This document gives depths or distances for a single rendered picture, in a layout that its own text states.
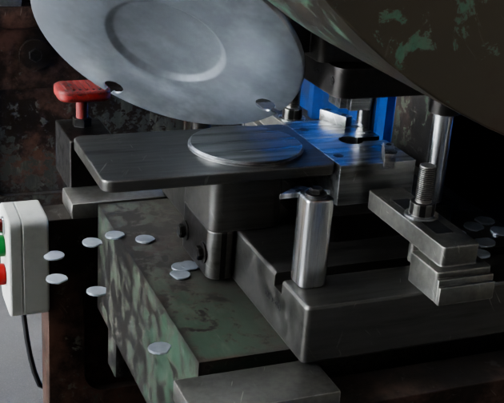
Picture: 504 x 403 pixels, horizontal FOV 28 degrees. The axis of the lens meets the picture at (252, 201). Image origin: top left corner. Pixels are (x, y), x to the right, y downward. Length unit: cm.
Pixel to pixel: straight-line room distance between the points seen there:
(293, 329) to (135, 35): 34
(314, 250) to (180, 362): 18
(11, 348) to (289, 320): 134
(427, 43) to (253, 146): 52
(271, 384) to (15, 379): 126
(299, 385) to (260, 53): 32
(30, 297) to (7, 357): 90
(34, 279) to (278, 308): 42
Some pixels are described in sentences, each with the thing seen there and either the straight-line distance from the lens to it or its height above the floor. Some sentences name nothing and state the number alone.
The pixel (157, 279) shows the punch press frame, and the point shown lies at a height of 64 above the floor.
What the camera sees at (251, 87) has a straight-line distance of 105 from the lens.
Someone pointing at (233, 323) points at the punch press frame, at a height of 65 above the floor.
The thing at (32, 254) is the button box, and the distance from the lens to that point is 129.
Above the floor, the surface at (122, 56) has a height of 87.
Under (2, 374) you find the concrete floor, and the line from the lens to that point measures 215.
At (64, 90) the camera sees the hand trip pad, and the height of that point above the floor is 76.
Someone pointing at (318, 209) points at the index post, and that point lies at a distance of 91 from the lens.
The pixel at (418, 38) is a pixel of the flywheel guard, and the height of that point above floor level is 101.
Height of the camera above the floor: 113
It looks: 22 degrees down
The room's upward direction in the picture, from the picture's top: 4 degrees clockwise
